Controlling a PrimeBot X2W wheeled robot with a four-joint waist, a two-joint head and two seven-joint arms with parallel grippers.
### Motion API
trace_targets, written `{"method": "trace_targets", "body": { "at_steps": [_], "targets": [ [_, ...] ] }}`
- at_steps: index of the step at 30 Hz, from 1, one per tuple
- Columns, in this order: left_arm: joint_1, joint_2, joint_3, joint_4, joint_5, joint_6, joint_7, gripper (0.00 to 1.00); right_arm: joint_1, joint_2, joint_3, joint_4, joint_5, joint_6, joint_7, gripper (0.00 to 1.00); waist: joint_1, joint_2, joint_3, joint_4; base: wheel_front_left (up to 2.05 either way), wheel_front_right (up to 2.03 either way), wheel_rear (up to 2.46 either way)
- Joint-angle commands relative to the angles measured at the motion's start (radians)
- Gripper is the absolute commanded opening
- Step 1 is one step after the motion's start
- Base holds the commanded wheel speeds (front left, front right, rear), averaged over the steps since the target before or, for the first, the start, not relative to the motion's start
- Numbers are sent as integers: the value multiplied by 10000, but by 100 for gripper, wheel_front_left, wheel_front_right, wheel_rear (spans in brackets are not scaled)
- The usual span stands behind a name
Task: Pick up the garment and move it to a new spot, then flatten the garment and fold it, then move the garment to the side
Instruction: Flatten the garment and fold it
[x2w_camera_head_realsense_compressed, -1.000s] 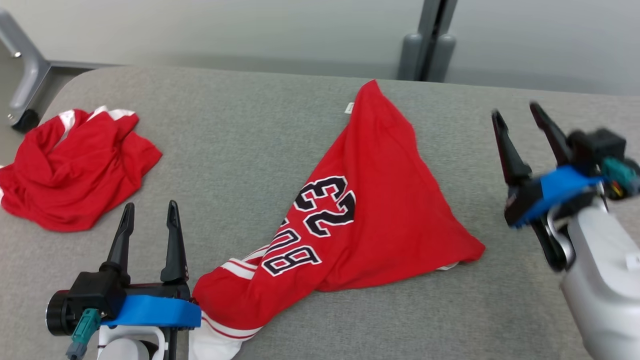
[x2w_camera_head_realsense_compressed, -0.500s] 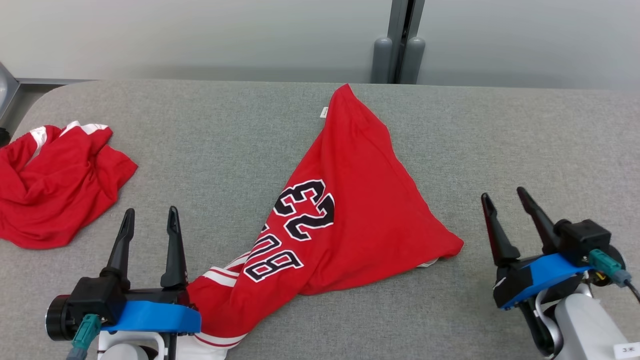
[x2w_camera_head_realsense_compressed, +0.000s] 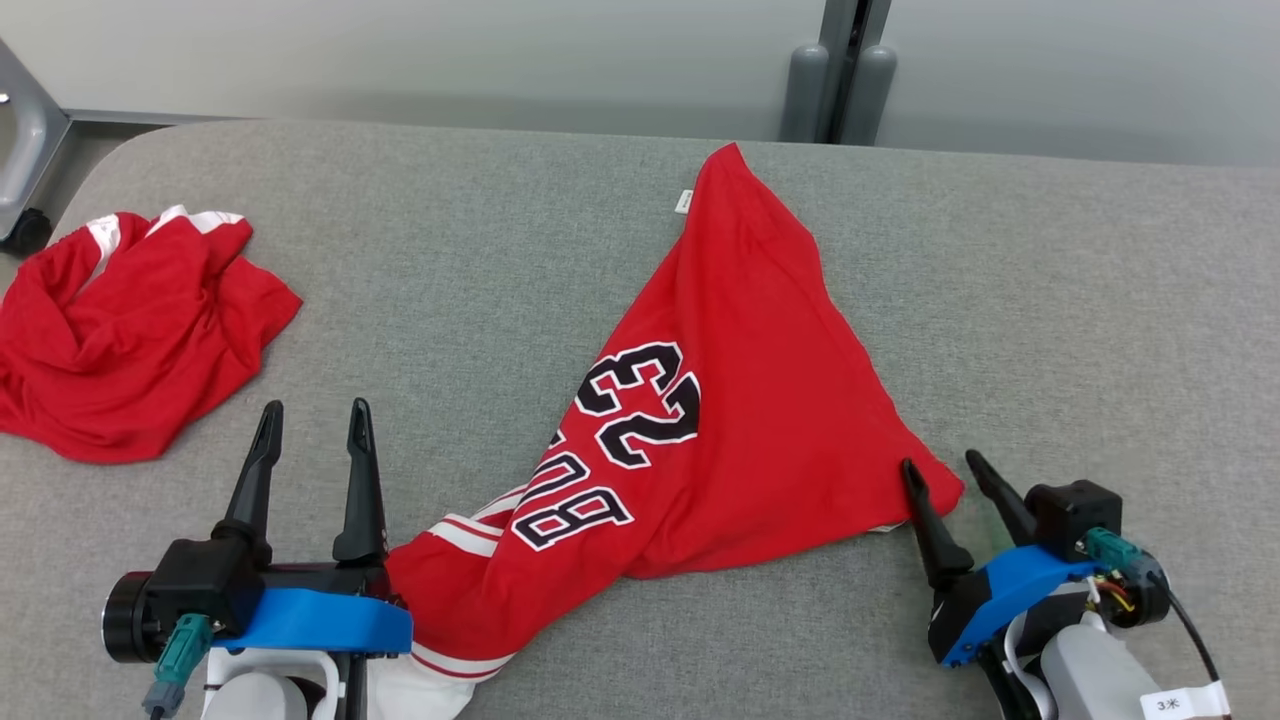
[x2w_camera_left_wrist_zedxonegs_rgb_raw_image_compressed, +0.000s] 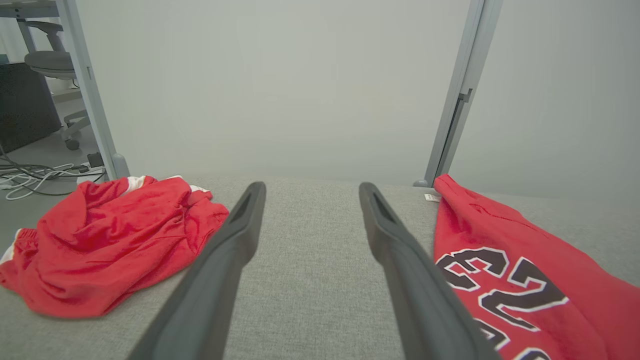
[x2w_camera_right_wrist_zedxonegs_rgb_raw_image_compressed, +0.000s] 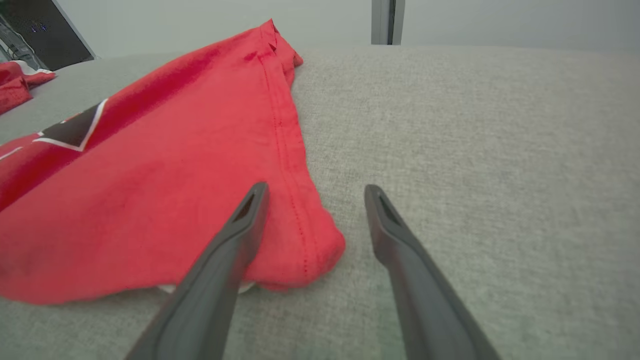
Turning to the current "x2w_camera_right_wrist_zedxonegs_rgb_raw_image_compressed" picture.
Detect grey partition joint post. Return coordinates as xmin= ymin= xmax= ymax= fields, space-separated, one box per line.
xmin=371 ymin=0 xmax=406 ymax=46

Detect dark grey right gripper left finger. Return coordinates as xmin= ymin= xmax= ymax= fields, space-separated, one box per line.
xmin=125 ymin=181 xmax=271 ymax=360

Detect red basketball jersey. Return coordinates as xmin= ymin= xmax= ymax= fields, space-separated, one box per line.
xmin=0 ymin=18 xmax=347 ymax=306

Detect black computer tower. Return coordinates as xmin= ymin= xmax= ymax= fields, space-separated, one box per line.
xmin=0 ymin=0 xmax=93 ymax=71

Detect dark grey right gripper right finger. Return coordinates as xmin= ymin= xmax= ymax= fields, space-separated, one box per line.
xmin=363 ymin=184 xmax=503 ymax=360

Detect red basketball shorts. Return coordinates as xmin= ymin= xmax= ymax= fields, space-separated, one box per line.
xmin=0 ymin=60 xmax=57 ymax=116

